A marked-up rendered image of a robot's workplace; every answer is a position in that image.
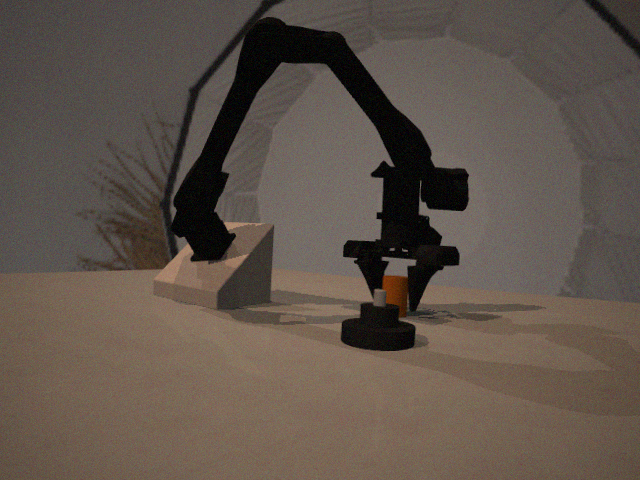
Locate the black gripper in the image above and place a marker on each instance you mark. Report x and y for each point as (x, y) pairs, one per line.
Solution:
(400, 230)

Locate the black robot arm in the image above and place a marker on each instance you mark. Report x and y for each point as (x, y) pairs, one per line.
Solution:
(266, 44)

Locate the black round pedestal with silver shaft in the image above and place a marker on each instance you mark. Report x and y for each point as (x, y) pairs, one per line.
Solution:
(378, 327)

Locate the orange knob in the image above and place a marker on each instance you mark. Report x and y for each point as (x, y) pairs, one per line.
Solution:
(397, 291)

